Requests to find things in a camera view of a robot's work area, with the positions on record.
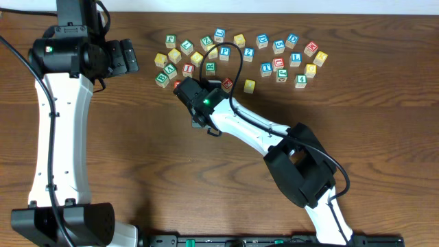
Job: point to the green 4 block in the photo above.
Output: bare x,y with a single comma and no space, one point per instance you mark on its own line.
300,81

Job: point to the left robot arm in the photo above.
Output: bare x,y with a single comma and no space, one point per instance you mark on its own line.
67,62

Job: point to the yellow block upper left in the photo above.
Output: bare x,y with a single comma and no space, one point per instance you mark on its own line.
174,56

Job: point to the blue P block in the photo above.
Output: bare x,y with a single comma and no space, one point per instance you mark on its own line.
224,53

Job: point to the blue D block left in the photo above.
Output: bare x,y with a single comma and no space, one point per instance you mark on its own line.
262,41

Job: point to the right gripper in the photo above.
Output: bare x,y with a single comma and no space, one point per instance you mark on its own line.
194,114

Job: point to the yellow block far left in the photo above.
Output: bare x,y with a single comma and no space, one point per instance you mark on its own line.
160,60

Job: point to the green block top left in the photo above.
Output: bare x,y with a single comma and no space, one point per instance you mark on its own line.
170,41

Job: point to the red U block left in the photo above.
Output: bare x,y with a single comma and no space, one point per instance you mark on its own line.
176,83

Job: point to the red U block right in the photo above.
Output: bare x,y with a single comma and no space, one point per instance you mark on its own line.
278,63

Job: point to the red I block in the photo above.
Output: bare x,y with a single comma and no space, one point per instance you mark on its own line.
187,70

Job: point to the green J block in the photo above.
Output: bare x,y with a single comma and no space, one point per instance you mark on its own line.
281,75

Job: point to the blue T block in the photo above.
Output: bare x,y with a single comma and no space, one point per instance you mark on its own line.
266,69

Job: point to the yellow O block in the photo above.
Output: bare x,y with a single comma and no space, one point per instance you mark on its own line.
249,86

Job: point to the blue 5 block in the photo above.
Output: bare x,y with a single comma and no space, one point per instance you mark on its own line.
278,46

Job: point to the blue L block top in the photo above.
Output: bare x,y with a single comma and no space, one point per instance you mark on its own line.
219,35

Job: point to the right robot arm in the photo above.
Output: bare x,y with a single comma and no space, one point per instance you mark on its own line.
301,168

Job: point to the red E block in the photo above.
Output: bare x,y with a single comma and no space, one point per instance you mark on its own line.
227,85

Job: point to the yellow S block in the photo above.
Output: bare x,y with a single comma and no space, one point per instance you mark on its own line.
213,54

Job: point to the green V block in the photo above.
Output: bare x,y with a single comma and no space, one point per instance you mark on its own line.
170,70

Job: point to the green R block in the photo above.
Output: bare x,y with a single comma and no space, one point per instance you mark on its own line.
210,68

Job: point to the blue D block right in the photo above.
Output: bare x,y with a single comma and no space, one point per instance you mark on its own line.
291,40

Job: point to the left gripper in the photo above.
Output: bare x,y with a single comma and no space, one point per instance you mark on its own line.
119,66

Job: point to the blue d block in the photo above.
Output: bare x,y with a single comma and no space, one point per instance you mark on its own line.
291,40
262,41

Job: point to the blue l block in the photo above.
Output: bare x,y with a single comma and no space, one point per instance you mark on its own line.
219,35
295,59

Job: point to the green B block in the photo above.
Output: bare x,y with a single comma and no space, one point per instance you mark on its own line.
162,80

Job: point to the yellow G block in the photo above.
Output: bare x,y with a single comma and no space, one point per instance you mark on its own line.
310,70

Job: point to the yellow block top middle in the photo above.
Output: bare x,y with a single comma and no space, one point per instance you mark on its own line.
239,40

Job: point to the blue L block right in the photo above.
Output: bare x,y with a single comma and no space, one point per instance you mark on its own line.
295,59

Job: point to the red u block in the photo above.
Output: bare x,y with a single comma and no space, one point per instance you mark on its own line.
176,83
278,63

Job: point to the red H block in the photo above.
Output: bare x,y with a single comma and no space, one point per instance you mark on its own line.
311,48

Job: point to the blue 2 block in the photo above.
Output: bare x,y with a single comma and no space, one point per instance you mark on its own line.
248,54

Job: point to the yellow K block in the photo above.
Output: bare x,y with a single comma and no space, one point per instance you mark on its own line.
320,58

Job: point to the green 7 block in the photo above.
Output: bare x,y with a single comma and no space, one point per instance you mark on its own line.
187,47

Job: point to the yellow block middle left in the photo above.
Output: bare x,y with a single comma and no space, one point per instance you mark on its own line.
196,59

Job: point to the green Z block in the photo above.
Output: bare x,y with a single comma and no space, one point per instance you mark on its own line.
206,42

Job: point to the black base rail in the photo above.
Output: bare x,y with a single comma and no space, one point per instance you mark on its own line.
252,241

